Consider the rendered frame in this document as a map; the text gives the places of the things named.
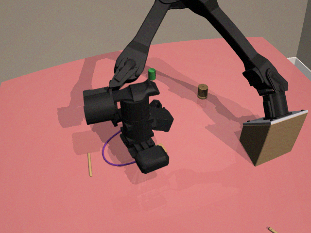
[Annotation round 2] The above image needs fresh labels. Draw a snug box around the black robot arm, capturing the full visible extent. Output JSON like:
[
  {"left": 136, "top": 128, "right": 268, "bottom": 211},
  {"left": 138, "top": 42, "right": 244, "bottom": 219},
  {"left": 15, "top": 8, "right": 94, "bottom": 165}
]
[{"left": 83, "top": 0, "right": 292, "bottom": 134}]

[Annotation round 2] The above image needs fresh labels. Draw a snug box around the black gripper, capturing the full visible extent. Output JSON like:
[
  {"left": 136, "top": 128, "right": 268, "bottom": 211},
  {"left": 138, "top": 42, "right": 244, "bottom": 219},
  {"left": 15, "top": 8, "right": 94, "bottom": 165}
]
[{"left": 111, "top": 108, "right": 169, "bottom": 174}]

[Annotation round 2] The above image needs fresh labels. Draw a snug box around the green cylinder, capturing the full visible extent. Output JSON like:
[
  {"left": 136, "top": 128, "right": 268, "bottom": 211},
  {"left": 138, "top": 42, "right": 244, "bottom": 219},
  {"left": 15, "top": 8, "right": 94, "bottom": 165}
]
[{"left": 148, "top": 68, "right": 156, "bottom": 81}]

